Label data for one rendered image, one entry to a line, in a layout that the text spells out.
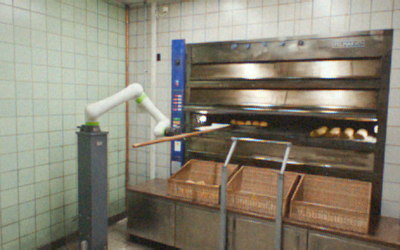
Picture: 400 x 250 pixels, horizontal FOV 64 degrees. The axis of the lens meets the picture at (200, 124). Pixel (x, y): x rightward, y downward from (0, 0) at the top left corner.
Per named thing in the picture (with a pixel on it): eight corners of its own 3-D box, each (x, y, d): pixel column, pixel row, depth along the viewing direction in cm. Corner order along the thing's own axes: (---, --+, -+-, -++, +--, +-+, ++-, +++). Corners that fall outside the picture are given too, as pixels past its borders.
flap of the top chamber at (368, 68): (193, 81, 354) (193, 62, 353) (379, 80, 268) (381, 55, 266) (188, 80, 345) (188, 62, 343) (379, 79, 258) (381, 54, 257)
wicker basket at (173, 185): (190, 183, 355) (191, 158, 353) (239, 191, 329) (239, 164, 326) (166, 194, 312) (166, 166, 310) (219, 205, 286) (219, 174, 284)
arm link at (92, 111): (81, 108, 264) (140, 80, 278) (81, 108, 279) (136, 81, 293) (89, 122, 267) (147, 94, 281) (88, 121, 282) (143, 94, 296)
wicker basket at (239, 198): (241, 192, 326) (242, 165, 324) (298, 201, 300) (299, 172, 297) (220, 206, 284) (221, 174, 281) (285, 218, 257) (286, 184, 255)
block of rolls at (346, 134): (319, 130, 359) (319, 126, 359) (368, 134, 336) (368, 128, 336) (309, 135, 306) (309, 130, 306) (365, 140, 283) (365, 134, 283)
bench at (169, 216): (157, 225, 384) (158, 177, 379) (393, 286, 267) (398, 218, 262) (124, 242, 336) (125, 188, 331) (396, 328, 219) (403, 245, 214)
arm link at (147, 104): (135, 106, 302) (142, 101, 295) (141, 99, 310) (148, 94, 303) (162, 133, 313) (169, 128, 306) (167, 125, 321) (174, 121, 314)
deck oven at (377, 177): (235, 188, 541) (239, 62, 523) (377, 213, 439) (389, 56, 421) (170, 228, 375) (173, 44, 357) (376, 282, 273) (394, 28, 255)
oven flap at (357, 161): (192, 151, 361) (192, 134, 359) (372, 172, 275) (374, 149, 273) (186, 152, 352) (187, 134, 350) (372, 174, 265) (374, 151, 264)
